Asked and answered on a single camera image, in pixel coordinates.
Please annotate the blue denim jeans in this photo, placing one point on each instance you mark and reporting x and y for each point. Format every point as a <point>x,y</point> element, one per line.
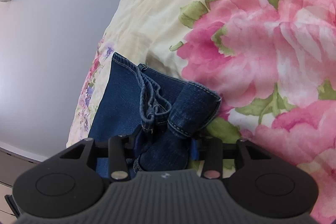
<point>165,113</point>

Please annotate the beige wardrobe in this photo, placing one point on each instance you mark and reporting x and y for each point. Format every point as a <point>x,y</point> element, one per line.
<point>12,166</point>

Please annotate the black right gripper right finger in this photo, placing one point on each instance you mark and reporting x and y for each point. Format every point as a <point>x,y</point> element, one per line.
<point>256,179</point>

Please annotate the floral yellow bed quilt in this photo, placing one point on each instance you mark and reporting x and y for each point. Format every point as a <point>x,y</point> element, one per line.
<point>271,61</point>

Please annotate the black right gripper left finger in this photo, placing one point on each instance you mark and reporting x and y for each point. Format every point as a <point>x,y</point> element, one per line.
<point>74,179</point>

